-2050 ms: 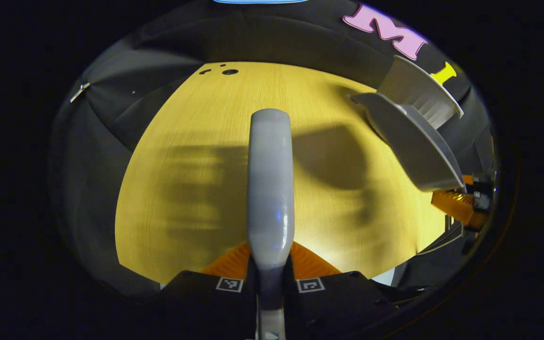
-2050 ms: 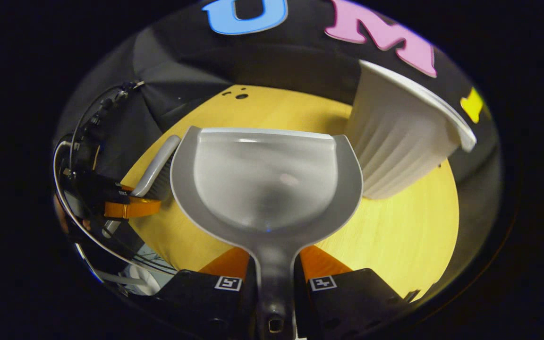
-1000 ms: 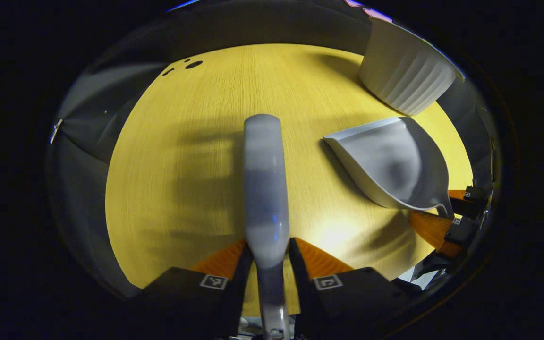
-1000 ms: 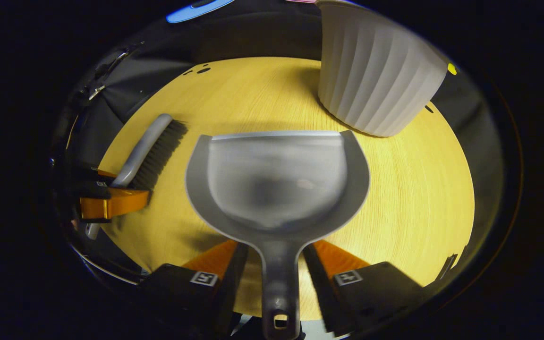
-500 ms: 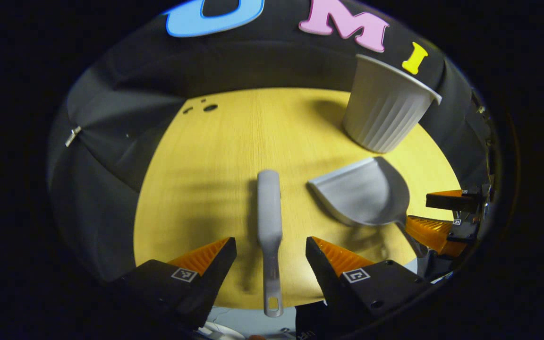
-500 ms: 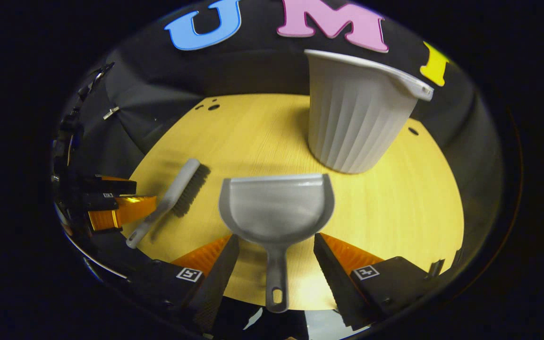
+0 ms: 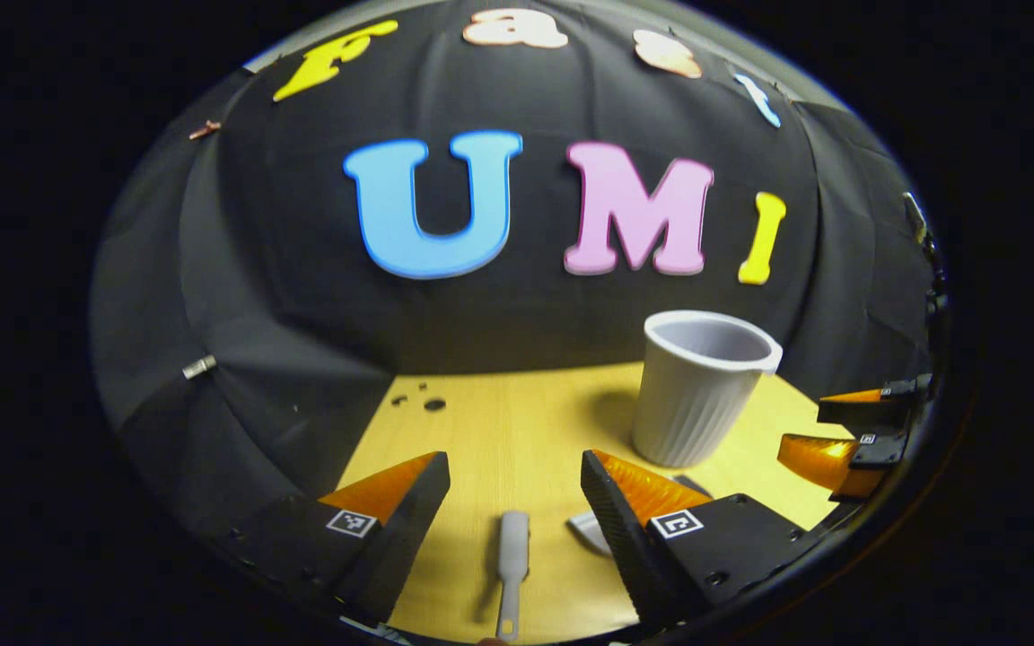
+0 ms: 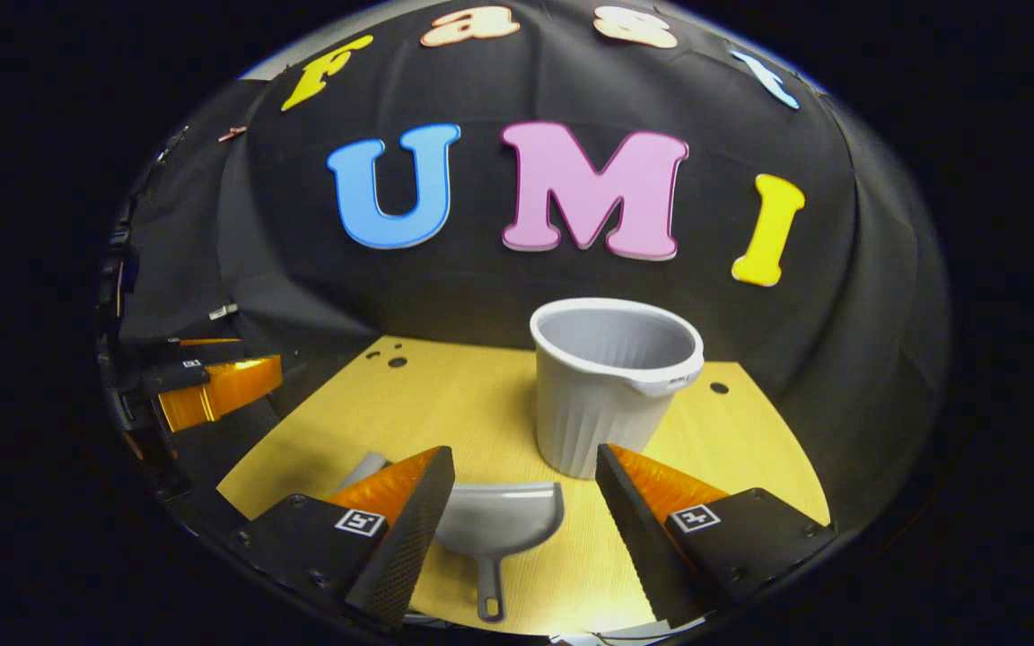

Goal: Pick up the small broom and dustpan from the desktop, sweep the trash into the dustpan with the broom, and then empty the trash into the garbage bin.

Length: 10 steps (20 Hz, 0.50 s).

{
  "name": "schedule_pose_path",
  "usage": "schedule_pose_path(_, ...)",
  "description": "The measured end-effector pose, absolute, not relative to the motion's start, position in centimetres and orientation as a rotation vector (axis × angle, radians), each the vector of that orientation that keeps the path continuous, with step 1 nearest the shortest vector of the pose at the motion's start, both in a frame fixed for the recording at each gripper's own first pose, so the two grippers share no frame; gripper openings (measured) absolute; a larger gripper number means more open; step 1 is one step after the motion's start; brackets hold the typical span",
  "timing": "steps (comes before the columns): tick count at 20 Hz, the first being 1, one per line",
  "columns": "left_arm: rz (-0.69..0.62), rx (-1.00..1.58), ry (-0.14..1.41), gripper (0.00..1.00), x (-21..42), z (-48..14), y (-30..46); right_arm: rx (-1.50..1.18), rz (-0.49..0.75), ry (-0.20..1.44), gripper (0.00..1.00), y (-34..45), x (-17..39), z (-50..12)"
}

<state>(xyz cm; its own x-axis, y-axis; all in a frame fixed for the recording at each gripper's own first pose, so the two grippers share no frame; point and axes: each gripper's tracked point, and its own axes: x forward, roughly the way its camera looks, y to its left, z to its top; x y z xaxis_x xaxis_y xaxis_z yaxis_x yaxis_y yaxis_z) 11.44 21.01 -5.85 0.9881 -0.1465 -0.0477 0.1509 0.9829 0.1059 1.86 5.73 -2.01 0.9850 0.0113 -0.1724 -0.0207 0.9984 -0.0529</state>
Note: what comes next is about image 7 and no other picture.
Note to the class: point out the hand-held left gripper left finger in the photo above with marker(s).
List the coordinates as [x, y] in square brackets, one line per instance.
[409, 529]

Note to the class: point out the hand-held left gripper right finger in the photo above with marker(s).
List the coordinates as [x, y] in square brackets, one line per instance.
[620, 529]

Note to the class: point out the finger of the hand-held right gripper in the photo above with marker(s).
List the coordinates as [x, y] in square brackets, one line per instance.
[827, 462]
[876, 408]

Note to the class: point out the grey plastic dustpan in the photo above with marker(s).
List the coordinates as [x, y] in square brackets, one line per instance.
[591, 531]

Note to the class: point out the white ribbed garbage bin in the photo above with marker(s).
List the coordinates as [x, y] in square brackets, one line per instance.
[696, 404]

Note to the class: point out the yellow wooden desktop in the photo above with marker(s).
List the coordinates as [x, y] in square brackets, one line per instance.
[499, 422]

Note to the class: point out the small silver clip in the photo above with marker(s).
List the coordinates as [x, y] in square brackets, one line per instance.
[916, 217]
[199, 367]

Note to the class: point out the black backdrop cloth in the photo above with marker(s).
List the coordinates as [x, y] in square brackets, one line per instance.
[302, 269]

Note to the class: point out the small red clip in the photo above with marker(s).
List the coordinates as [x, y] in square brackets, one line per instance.
[205, 130]

